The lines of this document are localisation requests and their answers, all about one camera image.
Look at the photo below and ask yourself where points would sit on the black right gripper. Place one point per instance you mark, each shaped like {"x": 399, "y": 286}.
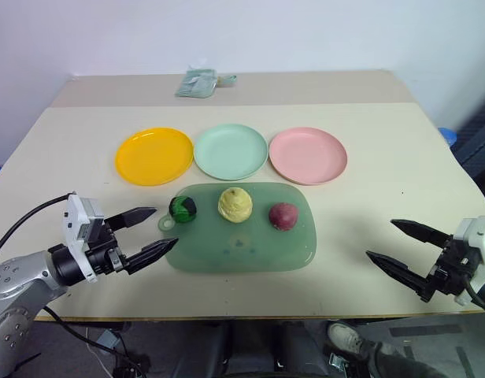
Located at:
{"x": 453, "y": 267}

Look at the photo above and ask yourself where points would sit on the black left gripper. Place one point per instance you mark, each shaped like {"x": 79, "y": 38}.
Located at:
{"x": 104, "y": 256}

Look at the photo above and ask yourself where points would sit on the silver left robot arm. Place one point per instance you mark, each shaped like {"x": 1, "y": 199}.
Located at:
{"x": 18, "y": 275}

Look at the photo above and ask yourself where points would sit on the dark green round fruit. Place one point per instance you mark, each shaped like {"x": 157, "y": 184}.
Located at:
{"x": 182, "y": 210}

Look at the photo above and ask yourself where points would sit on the yellow plastic plate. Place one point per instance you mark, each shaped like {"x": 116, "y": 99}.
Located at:
{"x": 154, "y": 155}

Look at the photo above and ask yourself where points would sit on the yellow pear fruit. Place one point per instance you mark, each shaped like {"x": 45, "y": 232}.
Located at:
{"x": 235, "y": 206}

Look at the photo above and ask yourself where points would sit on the light green plastic plate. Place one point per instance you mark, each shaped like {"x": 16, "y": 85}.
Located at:
{"x": 230, "y": 151}

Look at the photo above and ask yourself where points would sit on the dark red apple fruit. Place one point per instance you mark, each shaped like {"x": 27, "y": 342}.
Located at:
{"x": 283, "y": 216}

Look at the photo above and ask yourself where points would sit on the pink plastic plate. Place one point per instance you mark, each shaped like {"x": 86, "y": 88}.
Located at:
{"x": 308, "y": 155}

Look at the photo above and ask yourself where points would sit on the small grey box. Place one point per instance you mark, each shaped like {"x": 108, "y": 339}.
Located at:
{"x": 108, "y": 338}

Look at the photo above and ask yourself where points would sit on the grey white shoe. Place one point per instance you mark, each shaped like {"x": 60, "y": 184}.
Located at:
{"x": 345, "y": 338}

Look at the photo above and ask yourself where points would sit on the black textured panel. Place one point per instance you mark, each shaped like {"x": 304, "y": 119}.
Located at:
{"x": 476, "y": 153}

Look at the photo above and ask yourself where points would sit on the translucent green cutting board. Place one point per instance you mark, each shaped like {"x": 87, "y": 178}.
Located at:
{"x": 258, "y": 248}

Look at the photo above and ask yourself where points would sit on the blue plastic container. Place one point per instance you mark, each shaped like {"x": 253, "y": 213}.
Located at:
{"x": 448, "y": 137}

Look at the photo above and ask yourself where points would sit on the silver metal latch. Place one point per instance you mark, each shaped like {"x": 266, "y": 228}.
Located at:
{"x": 338, "y": 360}

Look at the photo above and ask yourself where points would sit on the clear bag with green contents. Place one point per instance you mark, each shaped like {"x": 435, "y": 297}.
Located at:
{"x": 196, "y": 83}

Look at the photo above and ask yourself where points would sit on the small light green object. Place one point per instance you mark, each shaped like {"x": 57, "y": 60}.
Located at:
{"x": 227, "y": 80}

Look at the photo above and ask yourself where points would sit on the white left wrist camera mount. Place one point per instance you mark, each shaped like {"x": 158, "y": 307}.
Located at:
{"x": 75, "y": 220}

